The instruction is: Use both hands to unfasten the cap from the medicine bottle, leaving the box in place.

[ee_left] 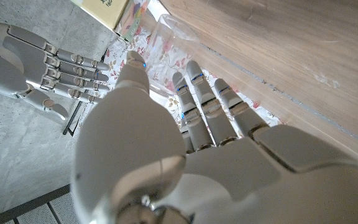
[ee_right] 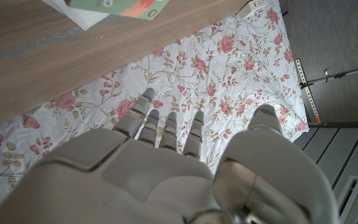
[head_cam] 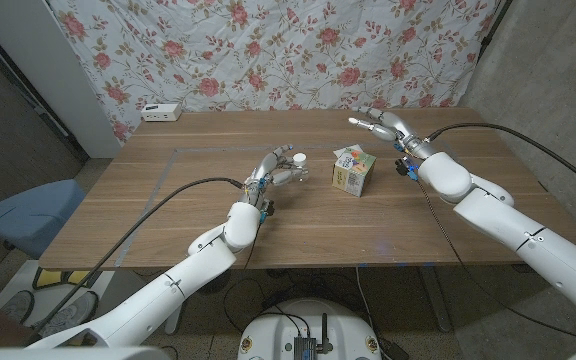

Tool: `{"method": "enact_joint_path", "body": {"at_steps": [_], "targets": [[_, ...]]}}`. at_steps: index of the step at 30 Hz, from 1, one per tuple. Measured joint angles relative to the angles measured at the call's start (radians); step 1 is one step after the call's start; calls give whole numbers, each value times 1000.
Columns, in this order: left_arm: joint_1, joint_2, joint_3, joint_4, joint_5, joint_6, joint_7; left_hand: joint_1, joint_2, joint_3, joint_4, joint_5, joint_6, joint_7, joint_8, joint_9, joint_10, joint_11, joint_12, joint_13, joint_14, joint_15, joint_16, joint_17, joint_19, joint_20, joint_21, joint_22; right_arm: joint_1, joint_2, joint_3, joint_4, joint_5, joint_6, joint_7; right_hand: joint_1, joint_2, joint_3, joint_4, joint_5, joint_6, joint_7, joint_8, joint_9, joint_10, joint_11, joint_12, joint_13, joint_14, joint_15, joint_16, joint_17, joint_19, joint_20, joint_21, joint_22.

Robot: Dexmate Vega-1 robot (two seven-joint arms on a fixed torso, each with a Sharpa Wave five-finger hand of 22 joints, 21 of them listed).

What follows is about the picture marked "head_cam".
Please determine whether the yellow black floor mat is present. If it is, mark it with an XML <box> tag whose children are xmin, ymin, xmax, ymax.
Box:
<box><xmin>32</xmin><ymin>267</ymin><xmax>94</xmax><ymax>291</ymax></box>

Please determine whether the left arm thick black cable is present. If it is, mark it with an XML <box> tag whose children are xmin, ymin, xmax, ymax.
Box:
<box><xmin>32</xmin><ymin>176</ymin><xmax>245</xmax><ymax>334</ymax></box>

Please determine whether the blue stool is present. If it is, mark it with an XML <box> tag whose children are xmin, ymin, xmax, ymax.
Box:
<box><xmin>0</xmin><ymin>178</ymin><xmax>87</xmax><ymax>260</ymax></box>

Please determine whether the grey sneaker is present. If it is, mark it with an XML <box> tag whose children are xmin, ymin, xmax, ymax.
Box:
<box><xmin>35</xmin><ymin>289</ymin><xmax>100</xmax><ymax>339</ymax></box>
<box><xmin>0</xmin><ymin>288</ymin><xmax>37</xmax><ymax>325</ymax></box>

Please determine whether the white partition panel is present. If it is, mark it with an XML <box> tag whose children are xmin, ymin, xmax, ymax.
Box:
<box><xmin>0</xmin><ymin>0</ymin><xmax>123</xmax><ymax>160</ymax></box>

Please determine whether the white table leg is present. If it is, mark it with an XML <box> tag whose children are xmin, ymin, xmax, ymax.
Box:
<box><xmin>164</xmin><ymin>299</ymin><xmax>185</xmax><ymax>336</ymax></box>

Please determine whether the grey floor cable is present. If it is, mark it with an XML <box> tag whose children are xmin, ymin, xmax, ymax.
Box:
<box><xmin>355</xmin><ymin>266</ymin><xmax>379</xmax><ymax>339</ymax></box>

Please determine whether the floral backdrop cloth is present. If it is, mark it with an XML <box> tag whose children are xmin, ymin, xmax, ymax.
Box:
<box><xmin>47</xmin><ymin>0</ymin><xmax>502</xmax><ymax>144</ymax></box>

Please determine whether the white power strip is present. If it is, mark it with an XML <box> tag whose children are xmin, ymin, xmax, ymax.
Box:
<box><xmin>140</xmin><ymin>102</ymin><xmax>183</xmax><ymax>123</ymax></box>

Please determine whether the grey table leg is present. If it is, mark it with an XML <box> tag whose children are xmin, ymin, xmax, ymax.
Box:
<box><xmin>420</xmin><ymin>264</ymin><xmax>453</xmax><ymax>334</ymax></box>

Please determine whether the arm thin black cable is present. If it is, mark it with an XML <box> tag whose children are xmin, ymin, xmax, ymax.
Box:
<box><xmin>242</xmin><ymin>212</ymin><xmax>265</xmax><ymax>271</ymax></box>
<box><xmin>416</xmin><ymin>179</ymin><xmax>576</xmax><ymax>347</ymax></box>

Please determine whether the colourful cardboard box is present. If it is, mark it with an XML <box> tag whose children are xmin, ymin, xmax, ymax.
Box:
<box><xmin>331</xmin><ymin>148</ymin><xmax>378</xmax><ymax>198</ymax></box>

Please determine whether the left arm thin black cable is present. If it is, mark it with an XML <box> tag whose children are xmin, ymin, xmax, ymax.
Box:
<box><xmin>242</xmin><ymin>212</ymin><xmax>265</xmax><ymax>271</ymax></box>

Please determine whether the right arm thick black cable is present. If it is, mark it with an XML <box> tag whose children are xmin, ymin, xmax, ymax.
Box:
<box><xmin>426</xmin><ymin>121</ymin><xmax>576</xmax><ymax>197</ymax></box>

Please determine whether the black round perforated disc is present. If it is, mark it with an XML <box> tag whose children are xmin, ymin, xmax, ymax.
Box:
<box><xmin>192</xmin><ymin>272</ymin><xmax>232</xmax><ymax>295</ymax></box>

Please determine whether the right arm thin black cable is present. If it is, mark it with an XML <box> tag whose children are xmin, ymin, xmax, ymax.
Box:
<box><xmin>416</xmin><ymin>179</ymin><xmax>576</xmax><ymax>347</ymax></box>

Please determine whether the arm thick black cable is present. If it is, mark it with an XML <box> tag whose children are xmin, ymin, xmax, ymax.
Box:
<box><xmin>32</xmin><ymin>176</ymin><xmax>245</xmax><ymax>334</ymax></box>
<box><xmin>426</xmin><ymin>121</ymin><xmax>576</xmax><ymax>197</ymax></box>

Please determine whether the black floor cable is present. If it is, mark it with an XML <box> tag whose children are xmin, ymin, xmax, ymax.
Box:
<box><xmin>221</xmin><ymin>276</ymin><xmax>272</xmax><ymax>335</ymax></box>

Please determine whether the white floor board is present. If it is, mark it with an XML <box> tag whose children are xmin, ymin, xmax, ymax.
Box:
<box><xmin>0</xmin><ymin>259</ymin><xmax>144</xmax><ymax>324</ymax></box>

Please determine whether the black backdrop pole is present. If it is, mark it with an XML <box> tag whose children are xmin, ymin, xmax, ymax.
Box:
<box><xmin>476</xmin><ymin>0</ymin><xmax>515</xmax><ymax>64</ymax></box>

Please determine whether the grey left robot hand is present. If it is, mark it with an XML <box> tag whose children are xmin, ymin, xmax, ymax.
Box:
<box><xmin>241</xmin><ymin>144</ymin><xmax>300</xmax><ymax>205</ymax></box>

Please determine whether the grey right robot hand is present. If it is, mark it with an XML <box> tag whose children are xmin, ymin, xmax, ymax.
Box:
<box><xmin>347</xmin><ymin>106</ymin><xmax>437</xmax><ymax>161</ymax></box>

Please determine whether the white robot torso base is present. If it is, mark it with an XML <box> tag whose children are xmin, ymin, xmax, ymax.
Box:
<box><xmin>237</xmin><ymin>298</ymin><xmax>382</xmax><ymax>360</ymax></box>

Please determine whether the black antenna module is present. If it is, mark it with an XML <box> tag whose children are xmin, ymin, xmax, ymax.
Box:
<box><xmin>293</xmin><ymin>313</ymin><xmax>334</xmax><ymax>360</ymax></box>

